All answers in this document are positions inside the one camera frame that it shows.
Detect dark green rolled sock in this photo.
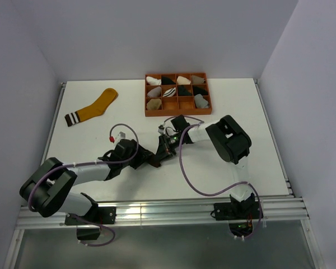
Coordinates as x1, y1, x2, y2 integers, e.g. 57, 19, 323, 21
178, 85, 192, 96

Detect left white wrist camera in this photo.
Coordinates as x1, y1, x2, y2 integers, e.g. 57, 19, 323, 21
109, 132, 126, 144

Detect dark brown sock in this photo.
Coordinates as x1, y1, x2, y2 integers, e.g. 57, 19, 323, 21
147, 156, 161, 168

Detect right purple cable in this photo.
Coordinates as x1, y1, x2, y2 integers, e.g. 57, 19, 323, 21
162, 115, 263, 239

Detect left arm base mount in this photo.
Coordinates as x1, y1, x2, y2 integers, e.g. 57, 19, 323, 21
64, 206, 116, 246

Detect purple cable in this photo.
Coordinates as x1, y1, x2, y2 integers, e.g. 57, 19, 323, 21
27, 123, 139, 247
162, 115, 263, 239

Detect grey rolled sock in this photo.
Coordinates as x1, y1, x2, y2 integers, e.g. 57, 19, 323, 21
147, 86, 162, 98

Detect black rolled sock right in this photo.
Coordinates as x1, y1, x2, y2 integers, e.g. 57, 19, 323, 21
192, 85, 208, 96

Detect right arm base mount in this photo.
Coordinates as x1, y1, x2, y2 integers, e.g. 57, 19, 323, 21
210, 193, 264, 241

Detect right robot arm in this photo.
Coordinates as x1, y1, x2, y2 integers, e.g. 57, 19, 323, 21
153, 115, 258, 219

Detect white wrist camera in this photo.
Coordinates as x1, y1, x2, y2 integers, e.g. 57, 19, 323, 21
158, 123, 168, 136
109, 132, 126, 144

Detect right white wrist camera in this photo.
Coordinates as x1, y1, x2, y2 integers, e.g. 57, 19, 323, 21
158, 123, 168, 136

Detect mustard yellow sock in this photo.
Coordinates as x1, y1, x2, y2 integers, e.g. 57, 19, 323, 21
64, 88, 118, 127

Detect cream rolled sock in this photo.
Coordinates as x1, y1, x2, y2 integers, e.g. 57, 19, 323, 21
176, 76, 191, 85

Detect grey sock black stripes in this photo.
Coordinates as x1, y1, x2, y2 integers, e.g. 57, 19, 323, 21
194, 94, 210, 109

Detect beige rolled sock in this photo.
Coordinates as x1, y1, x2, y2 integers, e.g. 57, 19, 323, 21
146, 99, 162, 110

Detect black rolled sock top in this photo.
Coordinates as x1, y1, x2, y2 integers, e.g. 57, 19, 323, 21
161, 76, 176, 85

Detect taupe rolled sock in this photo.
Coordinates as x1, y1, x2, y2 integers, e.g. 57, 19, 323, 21
191, 75, 206, 84

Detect orange compartment tray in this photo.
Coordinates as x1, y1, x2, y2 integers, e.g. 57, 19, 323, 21
144, 72, 212, 117

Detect aluminium frame rail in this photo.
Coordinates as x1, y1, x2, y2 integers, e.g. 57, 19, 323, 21
3, 196, 325, 268

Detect white black striped rolled sock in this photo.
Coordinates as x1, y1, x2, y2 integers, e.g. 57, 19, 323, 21
162, 87, 176, 98

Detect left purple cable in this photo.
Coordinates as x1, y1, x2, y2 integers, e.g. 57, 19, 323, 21
27, 123, 139, 247

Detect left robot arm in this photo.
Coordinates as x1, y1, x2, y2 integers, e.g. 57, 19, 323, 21
19, 139, 155, 224

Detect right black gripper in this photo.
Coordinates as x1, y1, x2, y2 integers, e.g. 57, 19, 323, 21
154, 132, 183, 164

